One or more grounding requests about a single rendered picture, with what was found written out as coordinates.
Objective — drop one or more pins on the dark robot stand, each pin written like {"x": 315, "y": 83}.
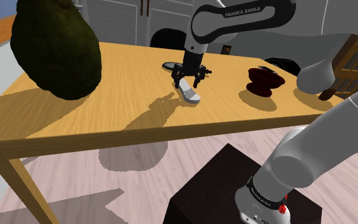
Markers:
{"x": 209, "y": 186}

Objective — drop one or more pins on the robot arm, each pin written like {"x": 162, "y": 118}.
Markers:
{"x": 318, "y": 142}

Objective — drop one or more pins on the dark red pedestal bowl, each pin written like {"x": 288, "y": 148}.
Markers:
{"x": 264, "y": 82}

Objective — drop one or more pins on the black round chair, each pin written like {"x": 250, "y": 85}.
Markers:
{"x": 285, "y": 65}
{"x": 167, "y": 38}

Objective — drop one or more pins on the dark green avocado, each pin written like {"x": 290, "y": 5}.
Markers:
{"x": 57, "y": 52}

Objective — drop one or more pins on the brown wooden slatted chair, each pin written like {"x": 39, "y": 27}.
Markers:
{"x": 352, "y": 73}

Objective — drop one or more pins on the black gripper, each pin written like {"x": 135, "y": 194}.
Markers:
{"x": 193, "y": 63}

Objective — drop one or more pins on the light wooden table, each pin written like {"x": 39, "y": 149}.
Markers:
{"x": 126, "y": 99}

